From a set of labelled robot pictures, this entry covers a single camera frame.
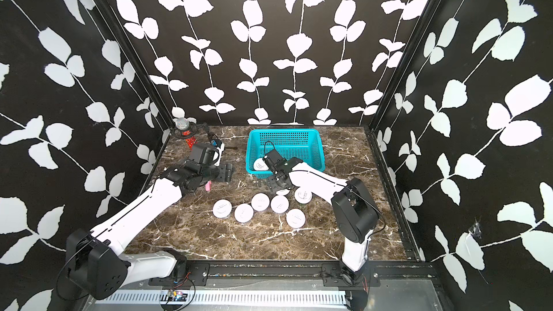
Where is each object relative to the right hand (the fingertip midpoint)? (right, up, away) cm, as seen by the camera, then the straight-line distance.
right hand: (277, 180), depth 90 cm
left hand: (-20, +8, -8) cm, 23 cm away
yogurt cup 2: (+3, -3, -8) cm, 9 cm away
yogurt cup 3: (+11, -6, -3) cm, 13 cm away
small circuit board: (-33, -35, -20) cm, 52 cm away
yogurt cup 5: (-7, -8, -4) cm, 11 cm away
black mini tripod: (-31, +22, 0) cm, 38 cm away
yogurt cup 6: (+1, -8, -6) cm, 10 cm away
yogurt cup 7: (+7, -13, -8) cm, 17 cm away
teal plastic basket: (+15, +15, +21) cm, 30 cm away
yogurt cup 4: (-22, -10, -7) cm, 25 cm away
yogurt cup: (-8, +6, +6) cm, 12 cm away
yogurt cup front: (-13, -11, -8) cm, 19 cm away
